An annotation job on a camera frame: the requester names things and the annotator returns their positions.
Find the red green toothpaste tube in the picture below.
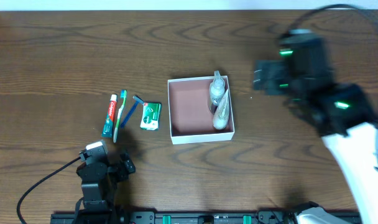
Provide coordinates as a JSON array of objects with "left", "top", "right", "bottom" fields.
[{"left": 101, "top": 94, "right": 118, "bottom": 138}]

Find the clear pump soap bottle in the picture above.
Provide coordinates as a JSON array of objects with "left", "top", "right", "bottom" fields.
[{"left": 208, "top": 70, "right": 225, "bottom": 114}]

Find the white patterned lotion tube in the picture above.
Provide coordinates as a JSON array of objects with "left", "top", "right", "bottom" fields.
[{"left": 213, "top": 90, "right": 230, "bottom": 130}]

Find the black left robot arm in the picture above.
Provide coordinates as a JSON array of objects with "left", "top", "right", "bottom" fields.
[{"left": 76, "top": 149, "right": 136, "bottom": 213}]

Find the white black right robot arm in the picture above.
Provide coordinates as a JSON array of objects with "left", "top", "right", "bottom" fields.
[{"left": 253, "top": 60, "right": 378, "bottom": 223}]

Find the green white soap packet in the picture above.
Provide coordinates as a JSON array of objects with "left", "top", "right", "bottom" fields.
[{"left": 140, "top": 102, "right": 162, "bottom": 131}]

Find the blue disposable razor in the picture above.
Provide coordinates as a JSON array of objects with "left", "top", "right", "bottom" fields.
[{"left": 120, "top": 95, "right": 144, "bottom": 128}]

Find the green white toothbrush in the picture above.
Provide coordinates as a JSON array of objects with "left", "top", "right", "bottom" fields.
[{"left": 113, "top": 90, "right": 127, "bottom": 143}]

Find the white cardboard box pink interior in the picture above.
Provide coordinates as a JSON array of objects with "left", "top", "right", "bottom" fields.
[{"left": 167, "top": 76, "right": 235, "bottom": 144}]

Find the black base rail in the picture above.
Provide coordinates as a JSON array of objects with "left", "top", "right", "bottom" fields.
[{"left": 50, "top": 210, "right": 362, "bottom": 224}]

